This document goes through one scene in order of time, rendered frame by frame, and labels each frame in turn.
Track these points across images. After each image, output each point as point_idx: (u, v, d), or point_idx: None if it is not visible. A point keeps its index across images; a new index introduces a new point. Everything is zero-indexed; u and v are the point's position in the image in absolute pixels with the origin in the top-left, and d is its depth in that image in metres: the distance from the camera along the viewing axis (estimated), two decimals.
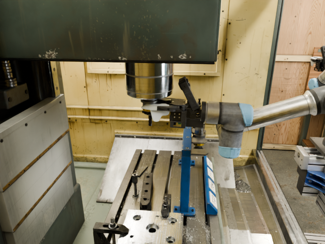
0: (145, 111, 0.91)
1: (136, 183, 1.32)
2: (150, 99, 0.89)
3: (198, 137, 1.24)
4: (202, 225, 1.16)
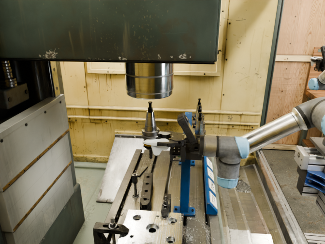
0: (146, 145, 0.96)
1: (136, 183, 1.32)
2: (151, 135, 0.93)
3: (198, 137, 1.24)
4: (202, 225, 1.16)
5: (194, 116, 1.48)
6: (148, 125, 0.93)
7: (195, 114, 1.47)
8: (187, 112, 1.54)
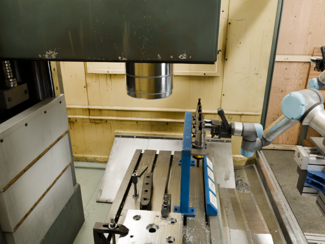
0: (195, 157, 1.17)
1: (136, 183, 1.32)
2: (201, 148, 1.14)
3: None
4: (202, 225, 1.16)
5: (194, 116, 1.48)
6: (199, 140, 1.14)
7: (195, 114, 1.47)
8: (187, 112, 1.54)
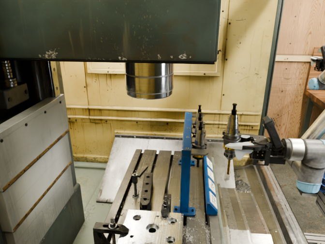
0: (195, 157, 1.17)
1: (136, 183, 1.32)
2: (201, 148, 1.14)
3: None
4: (202, 225, 1.16)
5: (224, 131, 0.93)
6: (199, 140, 1.14)
7: (226, 128, 0.92)
8: (187, 112, 1.54)
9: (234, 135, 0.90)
